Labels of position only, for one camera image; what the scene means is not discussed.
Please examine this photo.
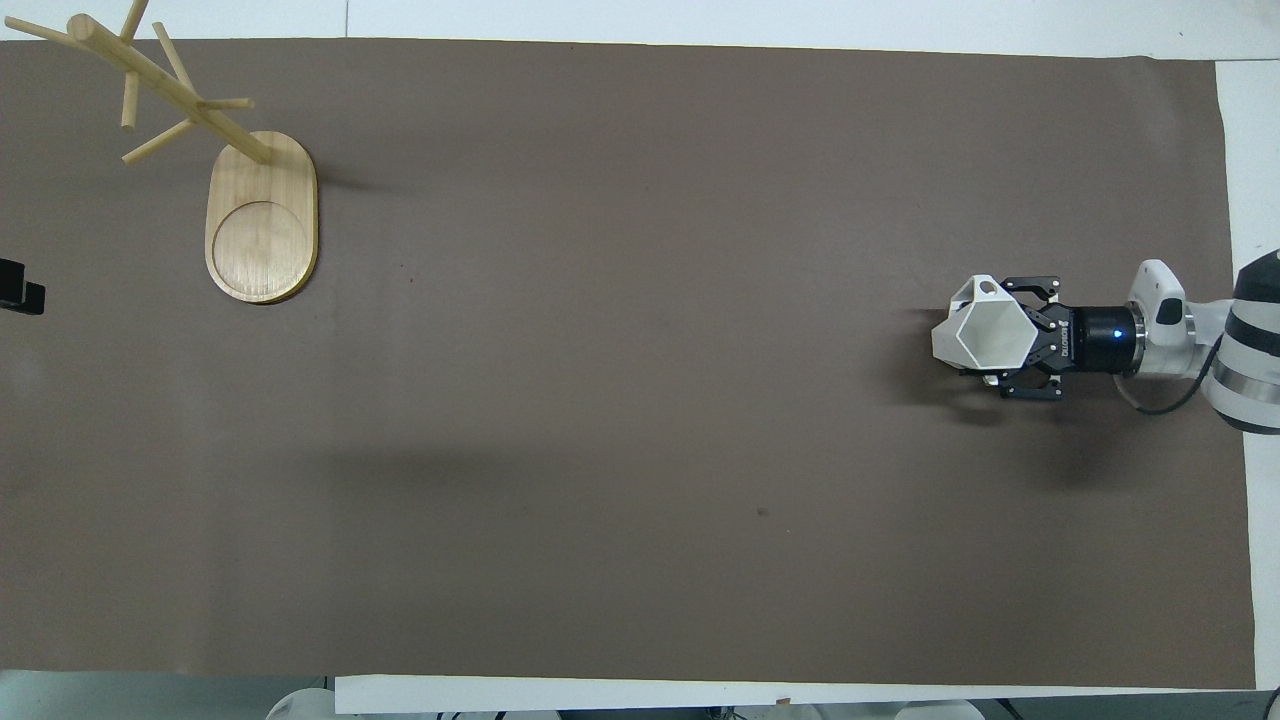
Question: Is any white faceted cup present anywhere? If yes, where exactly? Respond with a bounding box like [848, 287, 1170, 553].
[931, 273, 1042, 387]

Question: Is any black cable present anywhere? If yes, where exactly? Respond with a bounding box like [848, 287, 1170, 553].
[1115, 338, 1226, 417]

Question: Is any wooden cup rack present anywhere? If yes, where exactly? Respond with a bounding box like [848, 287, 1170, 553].
[0, 0, 320, 307]

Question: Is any black stand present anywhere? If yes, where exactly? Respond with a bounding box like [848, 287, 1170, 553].
[0, 258, 48, 318]

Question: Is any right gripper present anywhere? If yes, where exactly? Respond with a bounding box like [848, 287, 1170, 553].
[983, 275, 1140, 404]

